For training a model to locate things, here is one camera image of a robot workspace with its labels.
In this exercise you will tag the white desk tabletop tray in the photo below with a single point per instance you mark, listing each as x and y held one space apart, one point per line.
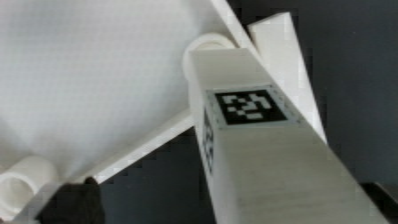
93 87

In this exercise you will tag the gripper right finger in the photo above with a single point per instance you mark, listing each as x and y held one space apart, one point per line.
382 193

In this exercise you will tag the white right fence bar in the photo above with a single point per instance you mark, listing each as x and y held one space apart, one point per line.
277 46

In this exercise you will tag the white desk leg front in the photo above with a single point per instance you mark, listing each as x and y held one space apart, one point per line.
277 179

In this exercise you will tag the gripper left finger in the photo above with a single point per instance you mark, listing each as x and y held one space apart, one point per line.
75 205

